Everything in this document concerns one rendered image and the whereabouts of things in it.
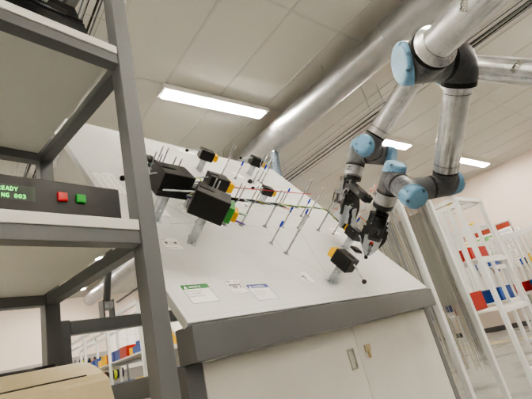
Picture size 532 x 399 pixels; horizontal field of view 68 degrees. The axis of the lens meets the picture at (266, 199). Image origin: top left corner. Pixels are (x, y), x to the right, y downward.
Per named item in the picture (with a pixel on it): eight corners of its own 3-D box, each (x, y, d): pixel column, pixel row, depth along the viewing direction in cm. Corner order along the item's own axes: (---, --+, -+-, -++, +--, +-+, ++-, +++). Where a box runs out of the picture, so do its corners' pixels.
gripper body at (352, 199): (343, 207, 166) (349, 179, 167) (359, 208, 159) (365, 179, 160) (331, 203, 162) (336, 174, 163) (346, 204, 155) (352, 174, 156)
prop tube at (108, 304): (112, 310, 125) (116, 214, 130) (104, 311, 123) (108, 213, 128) (108, 309, 127) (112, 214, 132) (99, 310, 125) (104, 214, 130)
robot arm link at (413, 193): (441, 184, 120) (420, 169, 129) (408, 191, 118) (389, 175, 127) (437, 207, 124) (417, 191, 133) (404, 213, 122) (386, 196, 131)
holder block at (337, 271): (350, 302, 112) (367, 274, 109) (321, 275, 120) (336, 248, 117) (358, 301, 116) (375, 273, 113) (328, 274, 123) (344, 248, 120)
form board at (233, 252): (184, 330, 72) (188, 323, 72) (43, 118, 136) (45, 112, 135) (425, 290, 159) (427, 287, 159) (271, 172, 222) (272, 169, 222)
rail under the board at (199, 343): (436, 304, 156) (431, 287, 158) (198, 362, 69) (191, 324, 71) (423, 307, 159) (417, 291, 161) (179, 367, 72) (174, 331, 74)
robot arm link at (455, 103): (469, 30, 113) (446, 185, 135) (435, 34, 111) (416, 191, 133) (499, 33, 103) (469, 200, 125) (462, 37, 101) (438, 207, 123)
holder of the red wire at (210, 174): (175, 194, 124) (188, 164, 121) (211, 203, 131) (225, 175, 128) (179, 202, 120) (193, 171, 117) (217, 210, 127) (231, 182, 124)
